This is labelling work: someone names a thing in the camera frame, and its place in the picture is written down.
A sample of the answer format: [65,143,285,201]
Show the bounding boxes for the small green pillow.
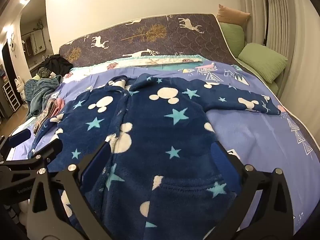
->
[219,22,245,54]

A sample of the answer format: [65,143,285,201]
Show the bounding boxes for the peach pillow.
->
[216,4,251,27]

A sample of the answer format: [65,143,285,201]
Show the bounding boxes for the blue printed bed blanket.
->
[6,61,320,240]

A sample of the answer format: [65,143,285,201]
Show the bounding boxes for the white and teal patterned blanket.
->
[64,54,208,77]

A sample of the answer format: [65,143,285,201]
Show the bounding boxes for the pale ribbed curtain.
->
[244,0,315,100]

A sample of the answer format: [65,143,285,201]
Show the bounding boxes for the person's left hand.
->
[14,200,30,227]

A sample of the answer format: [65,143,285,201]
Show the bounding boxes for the black clothes pile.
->
[37,54,73,78]

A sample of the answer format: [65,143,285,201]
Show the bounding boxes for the white cat figurine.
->
[14,77,27,103]

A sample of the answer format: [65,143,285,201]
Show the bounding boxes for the navy star print fleece pajama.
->
[31,75,282,240]

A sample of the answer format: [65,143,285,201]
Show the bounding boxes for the large green pillow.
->
[237,42,288,83]

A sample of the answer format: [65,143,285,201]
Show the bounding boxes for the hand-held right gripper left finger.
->
[26,142,112,240]

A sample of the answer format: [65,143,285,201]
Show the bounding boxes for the teal fleece blanket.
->
[24,75,62,117]

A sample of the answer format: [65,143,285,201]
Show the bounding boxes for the white shelf rack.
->
[2,82,22,112]

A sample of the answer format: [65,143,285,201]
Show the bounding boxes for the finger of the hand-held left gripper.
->
[0,129,33,156]
[0,138,63,172]

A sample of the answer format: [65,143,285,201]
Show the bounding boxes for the pink floral folded clothes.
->
[32,97,65,134]

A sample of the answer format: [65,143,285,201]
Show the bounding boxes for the deer print mattress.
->
[59,14,240,67]

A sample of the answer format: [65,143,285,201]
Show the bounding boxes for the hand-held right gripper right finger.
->
[207,143,295,240]

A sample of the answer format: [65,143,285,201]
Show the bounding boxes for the black floor lamp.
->
[257,0,275,47]

